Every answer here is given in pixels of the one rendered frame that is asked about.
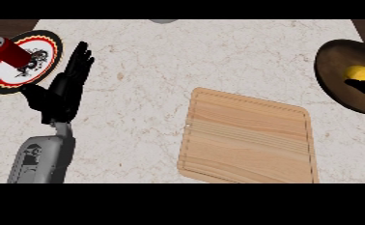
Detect dark brown pan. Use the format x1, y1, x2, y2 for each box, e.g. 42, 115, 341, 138
312, 39, 365, 114

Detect white plate with dragon print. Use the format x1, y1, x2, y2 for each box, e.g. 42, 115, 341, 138
0, 29, 64, 96

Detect yellow lemon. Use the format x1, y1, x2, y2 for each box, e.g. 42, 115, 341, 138
344, 65, 365, 82

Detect red can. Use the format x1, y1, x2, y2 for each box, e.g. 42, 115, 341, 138
0, 36, 34, 70

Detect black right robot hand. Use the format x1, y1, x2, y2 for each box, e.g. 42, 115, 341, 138
344, 78, 365, 95

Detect wooden cutting board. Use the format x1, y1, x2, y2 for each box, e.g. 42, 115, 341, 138
177, 86, 321, 184

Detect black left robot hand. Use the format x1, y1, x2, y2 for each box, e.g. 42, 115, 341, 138
21, 41, 96, 126

